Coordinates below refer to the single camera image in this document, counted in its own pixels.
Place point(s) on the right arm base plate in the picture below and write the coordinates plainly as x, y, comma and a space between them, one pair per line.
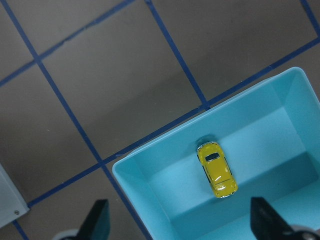
12, 204

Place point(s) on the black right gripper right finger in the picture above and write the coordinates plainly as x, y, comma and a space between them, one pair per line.
266, 223

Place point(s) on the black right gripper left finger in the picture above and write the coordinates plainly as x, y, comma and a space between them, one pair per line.
97, 224

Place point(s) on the yellow beetle toy car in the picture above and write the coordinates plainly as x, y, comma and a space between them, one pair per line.
214, 163

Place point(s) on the turquoise plastic bin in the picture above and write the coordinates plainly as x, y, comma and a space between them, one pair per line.
270, 134

